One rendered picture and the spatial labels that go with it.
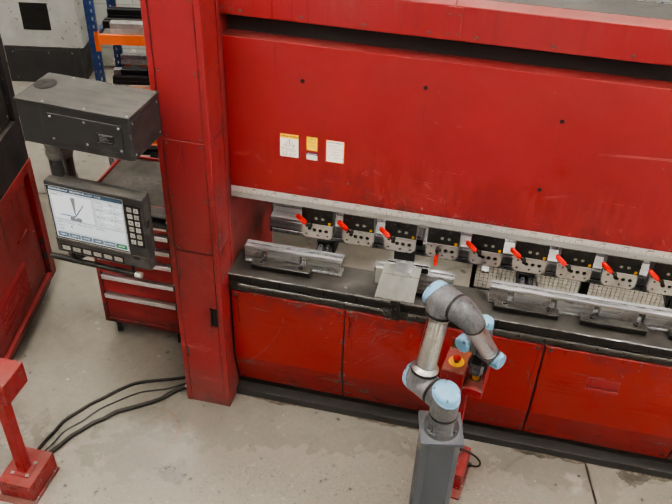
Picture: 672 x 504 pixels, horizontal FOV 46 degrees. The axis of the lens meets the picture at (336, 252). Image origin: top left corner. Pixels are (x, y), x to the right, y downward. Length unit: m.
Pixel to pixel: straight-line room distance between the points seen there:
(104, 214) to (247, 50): 0.90
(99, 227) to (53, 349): 1.72
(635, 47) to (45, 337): 3.64
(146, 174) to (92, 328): 1.08
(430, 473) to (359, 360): 0.85
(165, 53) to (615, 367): 2.47
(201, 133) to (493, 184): 1.27
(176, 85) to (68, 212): 0.69
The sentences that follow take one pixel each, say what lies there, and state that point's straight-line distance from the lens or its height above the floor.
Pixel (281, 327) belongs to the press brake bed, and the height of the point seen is 0.57.
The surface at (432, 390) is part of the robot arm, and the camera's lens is 3.28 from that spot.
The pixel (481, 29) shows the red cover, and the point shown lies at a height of 2.22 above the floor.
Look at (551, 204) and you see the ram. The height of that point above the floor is 1.48.
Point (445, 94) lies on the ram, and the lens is 3.34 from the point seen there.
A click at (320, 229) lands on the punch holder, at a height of 1.15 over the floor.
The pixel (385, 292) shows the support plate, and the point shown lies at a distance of 3.69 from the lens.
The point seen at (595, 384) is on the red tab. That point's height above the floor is 0.58.
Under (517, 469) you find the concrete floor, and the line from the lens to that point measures 4.38.
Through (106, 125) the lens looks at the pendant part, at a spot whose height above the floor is 1.90.
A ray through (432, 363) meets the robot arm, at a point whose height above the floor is 1.07.
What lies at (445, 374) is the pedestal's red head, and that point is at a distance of 3.69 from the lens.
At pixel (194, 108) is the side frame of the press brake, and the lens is 3.42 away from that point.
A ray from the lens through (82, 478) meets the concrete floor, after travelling 4.35.
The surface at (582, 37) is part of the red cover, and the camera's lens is 3.21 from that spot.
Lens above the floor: 3.36
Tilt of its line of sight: 37 degrees down
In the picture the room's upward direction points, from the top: 2 degrees clockwise
